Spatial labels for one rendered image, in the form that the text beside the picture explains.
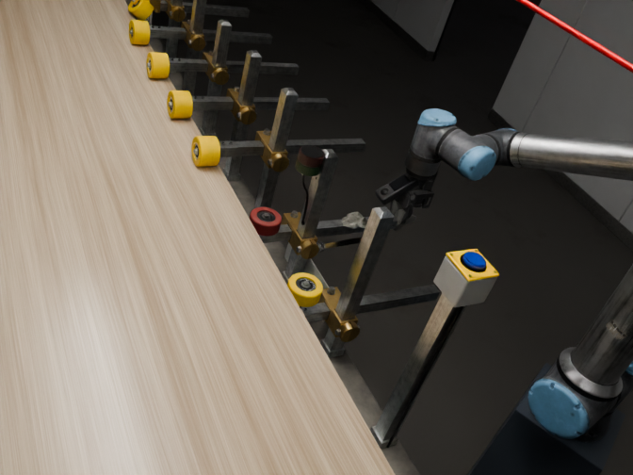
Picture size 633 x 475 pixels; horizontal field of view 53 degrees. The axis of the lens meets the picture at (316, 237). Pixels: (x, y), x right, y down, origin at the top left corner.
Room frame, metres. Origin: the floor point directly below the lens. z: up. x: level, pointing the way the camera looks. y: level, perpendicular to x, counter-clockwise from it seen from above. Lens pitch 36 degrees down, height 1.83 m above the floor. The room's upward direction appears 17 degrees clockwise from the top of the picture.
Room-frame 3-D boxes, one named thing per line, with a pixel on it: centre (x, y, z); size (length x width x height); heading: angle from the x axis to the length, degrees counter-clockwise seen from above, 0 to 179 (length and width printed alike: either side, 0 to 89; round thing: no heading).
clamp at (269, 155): (1.53, 0.19, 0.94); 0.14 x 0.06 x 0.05; 36
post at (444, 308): (0.89, -0.27, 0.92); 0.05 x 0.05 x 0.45; 36
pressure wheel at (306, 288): (1.08, -0.01, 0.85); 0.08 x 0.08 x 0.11
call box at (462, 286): (0.89, -0.27, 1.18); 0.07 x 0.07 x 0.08; 36
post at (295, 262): (1.31, 0.03, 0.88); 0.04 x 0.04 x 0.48; 36
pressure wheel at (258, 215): (1.28, 0.14, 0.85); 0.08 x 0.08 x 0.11
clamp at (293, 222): (1.32, 0.05, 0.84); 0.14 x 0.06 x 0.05; 36
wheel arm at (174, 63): (1.98, 0.45, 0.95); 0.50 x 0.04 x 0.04; 126
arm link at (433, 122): (1.53, -0.21, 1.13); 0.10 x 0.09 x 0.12; 50
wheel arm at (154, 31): (2.18, 0.59, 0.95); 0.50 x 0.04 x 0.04; 126
